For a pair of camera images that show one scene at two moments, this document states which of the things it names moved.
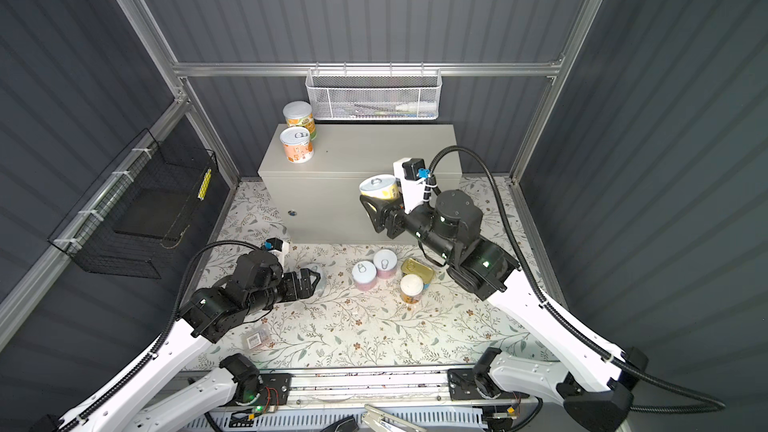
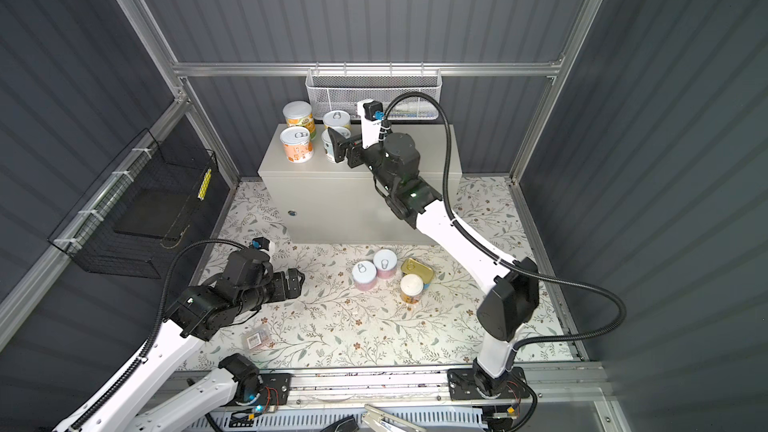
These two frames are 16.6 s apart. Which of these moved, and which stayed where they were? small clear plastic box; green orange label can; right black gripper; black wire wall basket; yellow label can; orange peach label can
Moved: right black gripper; yellow label can
Stayed: small clear plastic box; orange peach label can; black wire wall basket; green orange label can
